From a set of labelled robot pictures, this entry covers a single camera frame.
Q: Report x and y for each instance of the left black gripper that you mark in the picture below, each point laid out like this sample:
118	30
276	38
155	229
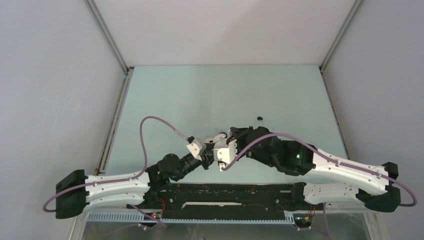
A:
207	158

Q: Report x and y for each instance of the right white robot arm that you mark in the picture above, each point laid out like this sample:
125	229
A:
355	182

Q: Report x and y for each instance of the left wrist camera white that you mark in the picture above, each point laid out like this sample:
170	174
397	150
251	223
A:
196	148

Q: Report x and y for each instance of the white earbud case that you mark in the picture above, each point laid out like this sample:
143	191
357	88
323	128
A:
220	138

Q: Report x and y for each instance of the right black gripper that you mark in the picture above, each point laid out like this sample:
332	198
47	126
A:
239	134

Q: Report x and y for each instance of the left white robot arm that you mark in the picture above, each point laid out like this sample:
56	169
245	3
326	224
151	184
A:
78	192

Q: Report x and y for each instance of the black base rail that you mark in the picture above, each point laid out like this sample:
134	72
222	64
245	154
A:
229	202

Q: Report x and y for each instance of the beige earbud case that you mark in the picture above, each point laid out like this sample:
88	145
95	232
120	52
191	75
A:
209	140

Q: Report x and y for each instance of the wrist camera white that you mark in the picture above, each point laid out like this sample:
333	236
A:
224	153
196	148

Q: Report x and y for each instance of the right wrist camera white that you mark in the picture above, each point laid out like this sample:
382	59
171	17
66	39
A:
224	153

